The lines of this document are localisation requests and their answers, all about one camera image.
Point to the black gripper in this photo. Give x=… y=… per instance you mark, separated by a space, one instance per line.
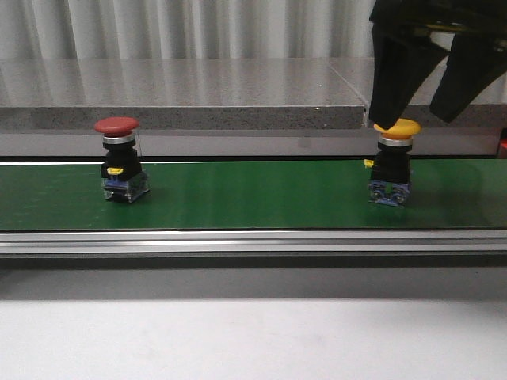
x=405 y=54

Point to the yellow mushroom push button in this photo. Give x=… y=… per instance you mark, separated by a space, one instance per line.
x=390 y=169

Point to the red mushroom push button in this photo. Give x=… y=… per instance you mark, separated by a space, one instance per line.
x=123 y=178

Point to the grey granite slab right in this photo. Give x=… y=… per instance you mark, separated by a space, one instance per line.
x=487 y=110

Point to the grey granite slab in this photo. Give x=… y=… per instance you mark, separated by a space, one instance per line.
x=177 y=94
x=487 y=110

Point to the green conveyor belt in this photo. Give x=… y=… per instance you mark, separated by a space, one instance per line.
x=446 y=193

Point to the grey granite slab left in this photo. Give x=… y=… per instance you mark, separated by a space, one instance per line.
x=177 y=94

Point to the white curtain backdrop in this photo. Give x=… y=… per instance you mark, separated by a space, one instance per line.
x=185 y=29

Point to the aluminium conveyor frame rail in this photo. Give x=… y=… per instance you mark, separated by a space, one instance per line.
x=255 y=243

